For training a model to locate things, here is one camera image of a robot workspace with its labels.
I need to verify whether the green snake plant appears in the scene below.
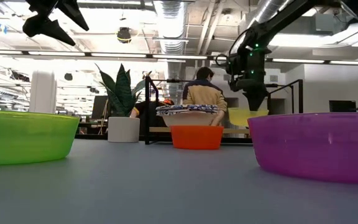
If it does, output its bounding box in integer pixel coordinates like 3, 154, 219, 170
94, 63, 152, 118

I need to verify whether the silver ceiling air duct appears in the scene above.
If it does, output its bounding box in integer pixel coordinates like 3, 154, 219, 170
237, 0, 291, 41
152, 0, 188, 103

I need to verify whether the white bowl with patterned cloth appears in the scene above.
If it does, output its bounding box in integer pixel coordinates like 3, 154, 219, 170
157, 110, 219, 127

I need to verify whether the black computer monitor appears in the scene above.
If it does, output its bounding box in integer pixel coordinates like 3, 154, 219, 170
91, 95, 109, 121
329, 100, 357, 113

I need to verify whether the long ceiling light strip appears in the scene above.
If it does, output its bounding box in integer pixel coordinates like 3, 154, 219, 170
270, 57, 358, 67
0, 49, 209, 60

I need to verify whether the purple plastic bowl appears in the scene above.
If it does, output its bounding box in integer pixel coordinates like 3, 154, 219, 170
247, 111, 358, 185

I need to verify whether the white cylindrical plant pot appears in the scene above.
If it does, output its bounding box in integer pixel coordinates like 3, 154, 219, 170
107, 116, 140, 143

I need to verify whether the blue patterned paper bowl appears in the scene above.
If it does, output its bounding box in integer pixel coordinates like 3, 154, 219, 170
155, 104, 219, 113

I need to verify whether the green plastic bowl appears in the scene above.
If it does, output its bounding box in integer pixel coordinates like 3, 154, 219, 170
0, 110, 81, 166

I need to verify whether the person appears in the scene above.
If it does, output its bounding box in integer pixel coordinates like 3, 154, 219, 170
129, 98, 175, 136
181, 66, 229, 127

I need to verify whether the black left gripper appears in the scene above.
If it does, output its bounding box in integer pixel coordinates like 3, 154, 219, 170
22, 0, 90, 47

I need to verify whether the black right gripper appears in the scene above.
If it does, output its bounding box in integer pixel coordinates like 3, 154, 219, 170
225, 45, 272, 112

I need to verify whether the orange plastic bowl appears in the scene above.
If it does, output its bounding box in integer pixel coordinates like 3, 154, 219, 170
170, 124, 225, 151

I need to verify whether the yellow plastic bowl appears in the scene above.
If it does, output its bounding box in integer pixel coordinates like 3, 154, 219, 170
227, 107, 270, 128

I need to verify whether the white round column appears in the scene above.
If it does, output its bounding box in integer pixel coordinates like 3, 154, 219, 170
29, 70, 58, 114

